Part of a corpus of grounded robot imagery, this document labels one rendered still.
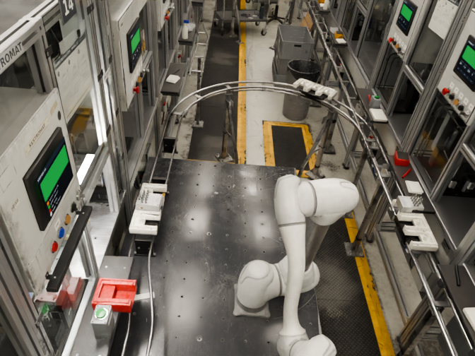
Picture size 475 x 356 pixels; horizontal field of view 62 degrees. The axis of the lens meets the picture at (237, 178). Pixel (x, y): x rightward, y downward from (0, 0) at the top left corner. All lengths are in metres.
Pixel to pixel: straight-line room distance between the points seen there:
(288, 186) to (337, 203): 0.19
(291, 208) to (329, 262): 1.85
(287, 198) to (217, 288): 0.85
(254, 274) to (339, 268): 1.46
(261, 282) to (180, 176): 1.13
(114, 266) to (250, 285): 0.63
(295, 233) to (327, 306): 1.62
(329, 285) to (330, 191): 1.70
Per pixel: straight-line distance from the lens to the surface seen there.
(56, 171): 1.29
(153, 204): 2.17
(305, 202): 1.43
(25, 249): 1.22
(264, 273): 1.86
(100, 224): 2.13
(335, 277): 3.16
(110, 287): 1.83
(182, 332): 2.00
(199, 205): 2.51
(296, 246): 1.44
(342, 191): 1.49
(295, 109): 4.71
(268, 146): 4.26
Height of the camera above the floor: 2.43
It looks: 40 degrees down
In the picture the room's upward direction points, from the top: 6 degrees clockwise
